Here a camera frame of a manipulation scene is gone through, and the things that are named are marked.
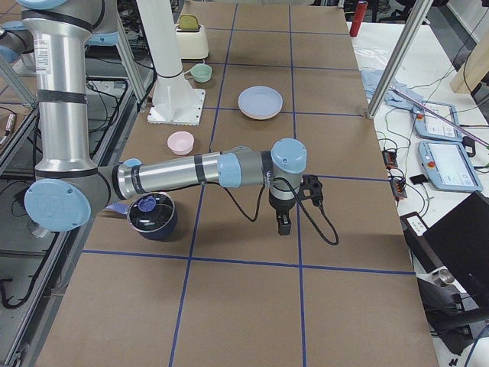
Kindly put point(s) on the cream toaster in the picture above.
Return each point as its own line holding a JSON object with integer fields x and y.
{"x": 191, "y": 38}

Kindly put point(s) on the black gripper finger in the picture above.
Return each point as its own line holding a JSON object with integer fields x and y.
{"x": 284, "y": 224}

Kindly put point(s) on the red cylinder bottle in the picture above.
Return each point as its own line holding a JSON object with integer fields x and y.
{"x": 358, "y": 17}

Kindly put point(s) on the upper teach pendant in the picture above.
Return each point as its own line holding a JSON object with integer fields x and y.
{"x": 428, "y": 126}

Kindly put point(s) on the white power strip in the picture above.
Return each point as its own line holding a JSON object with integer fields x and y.
{"x": 415, "y": 222}

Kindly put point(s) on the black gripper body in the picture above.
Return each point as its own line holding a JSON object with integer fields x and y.
{"x": 281, "y": 209}

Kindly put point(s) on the black laptop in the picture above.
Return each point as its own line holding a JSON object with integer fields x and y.
{"x": 459, "y": 242}

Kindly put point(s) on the aluminium frame post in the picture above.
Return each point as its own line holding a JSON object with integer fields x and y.
{"x": 407, "y": 35}

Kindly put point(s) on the light blue cup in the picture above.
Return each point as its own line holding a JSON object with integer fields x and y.
{"x": 132, "y": 162}

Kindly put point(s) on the lower teach pendant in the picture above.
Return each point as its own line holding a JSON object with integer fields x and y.
{"x": 447, "y": 166}

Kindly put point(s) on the green bowl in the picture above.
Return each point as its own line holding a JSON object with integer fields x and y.
{"x": 201, "y": 72}

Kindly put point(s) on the pink bowl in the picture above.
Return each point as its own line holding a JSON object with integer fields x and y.
{"x": 181, "y": 142}

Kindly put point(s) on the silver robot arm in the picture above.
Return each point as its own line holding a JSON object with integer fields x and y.
{"x": 69, "y": 188}

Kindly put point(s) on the dark pot with glass lid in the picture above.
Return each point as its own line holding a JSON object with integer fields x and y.
{"x": 152, "y": 215}

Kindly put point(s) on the teach pendant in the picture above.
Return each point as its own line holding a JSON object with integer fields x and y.
{"x": 447, "y": 166}
{"x": 428, "y": 126}

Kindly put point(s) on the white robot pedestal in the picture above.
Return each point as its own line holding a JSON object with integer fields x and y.
{"x": 174, "y": 101}

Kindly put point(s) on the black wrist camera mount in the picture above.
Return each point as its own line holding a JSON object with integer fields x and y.
{"x": 311, "y": 189}

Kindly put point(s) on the light blue plate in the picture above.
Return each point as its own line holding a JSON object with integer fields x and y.
{"x": 260, "y": 99}

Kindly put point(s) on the pink plate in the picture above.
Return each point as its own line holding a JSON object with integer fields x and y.
{"x": 260, "y": 117}

